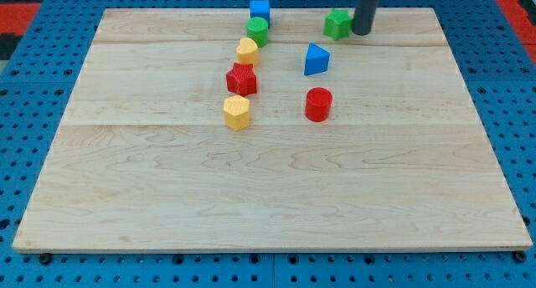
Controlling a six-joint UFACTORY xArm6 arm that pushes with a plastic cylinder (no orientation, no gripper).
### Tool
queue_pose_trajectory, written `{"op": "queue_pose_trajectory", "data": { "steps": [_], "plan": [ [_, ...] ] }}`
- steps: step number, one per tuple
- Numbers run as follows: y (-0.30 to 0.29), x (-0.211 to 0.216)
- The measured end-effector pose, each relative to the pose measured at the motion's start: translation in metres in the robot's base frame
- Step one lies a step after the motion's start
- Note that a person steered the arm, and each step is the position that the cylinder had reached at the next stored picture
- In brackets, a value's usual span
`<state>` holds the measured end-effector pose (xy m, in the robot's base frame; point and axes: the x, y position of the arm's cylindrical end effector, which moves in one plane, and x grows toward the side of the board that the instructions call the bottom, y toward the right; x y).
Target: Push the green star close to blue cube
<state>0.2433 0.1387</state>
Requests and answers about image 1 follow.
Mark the red star block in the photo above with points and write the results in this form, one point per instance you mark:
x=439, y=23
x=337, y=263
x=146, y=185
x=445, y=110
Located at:
x=241, y=79

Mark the red cylinder block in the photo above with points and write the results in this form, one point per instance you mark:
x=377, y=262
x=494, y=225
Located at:
x=318, y=104

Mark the green cylinder block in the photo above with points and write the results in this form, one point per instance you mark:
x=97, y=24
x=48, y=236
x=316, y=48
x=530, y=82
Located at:
x=257, y=29

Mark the blue triangle block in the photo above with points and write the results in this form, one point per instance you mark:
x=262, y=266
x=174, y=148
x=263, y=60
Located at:
x=317, y=60

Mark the yellow heart block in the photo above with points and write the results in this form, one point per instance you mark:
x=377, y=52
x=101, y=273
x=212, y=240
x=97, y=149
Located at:
x=247, y=52

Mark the wooden board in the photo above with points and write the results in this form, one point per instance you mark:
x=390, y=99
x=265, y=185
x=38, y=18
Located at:
x=142, y=161

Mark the yellow pentagon block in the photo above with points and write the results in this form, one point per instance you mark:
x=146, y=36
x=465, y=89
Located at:
x=237, y=112

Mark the green star block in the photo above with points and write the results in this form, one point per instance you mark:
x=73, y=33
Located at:
x=337, y=24

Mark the blue cube block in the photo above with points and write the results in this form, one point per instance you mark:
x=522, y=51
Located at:
x=261, y=9

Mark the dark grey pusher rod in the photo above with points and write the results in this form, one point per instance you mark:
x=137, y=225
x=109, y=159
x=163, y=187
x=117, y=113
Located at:
x=363, y=17

